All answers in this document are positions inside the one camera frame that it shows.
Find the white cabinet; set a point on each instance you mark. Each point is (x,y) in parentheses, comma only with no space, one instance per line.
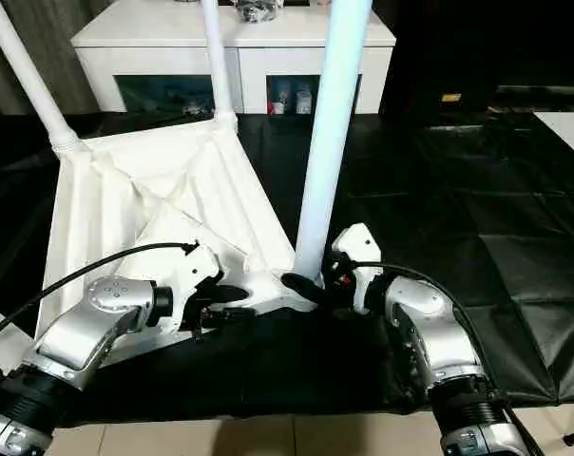
(149,38)

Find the black mat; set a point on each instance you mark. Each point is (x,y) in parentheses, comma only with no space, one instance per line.
(458,214)

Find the small yellow tag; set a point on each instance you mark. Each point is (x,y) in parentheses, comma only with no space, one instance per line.
(451,99)

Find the glass bowl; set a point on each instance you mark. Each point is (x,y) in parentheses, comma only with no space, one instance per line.
(258,12)

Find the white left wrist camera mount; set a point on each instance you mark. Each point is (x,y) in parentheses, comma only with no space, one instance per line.
(197,266)

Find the white plastic table leg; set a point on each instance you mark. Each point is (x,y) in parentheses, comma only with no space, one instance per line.
(25,71)
(2,337)
(330,142)
(220,62)

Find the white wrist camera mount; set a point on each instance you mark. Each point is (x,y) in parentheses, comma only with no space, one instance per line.
(358,242)
(197,266)

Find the white plastic table top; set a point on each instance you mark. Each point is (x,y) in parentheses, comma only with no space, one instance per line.
(125,190)

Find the white flat board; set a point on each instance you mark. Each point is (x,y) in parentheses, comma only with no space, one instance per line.
(567,133)

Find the grey curtain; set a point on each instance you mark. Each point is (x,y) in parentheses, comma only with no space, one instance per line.
(68,47)

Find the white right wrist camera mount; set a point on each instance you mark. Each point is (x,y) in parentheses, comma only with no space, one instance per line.
(358,242)

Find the dark low shelf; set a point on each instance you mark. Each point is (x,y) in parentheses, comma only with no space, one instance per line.
(543,97)

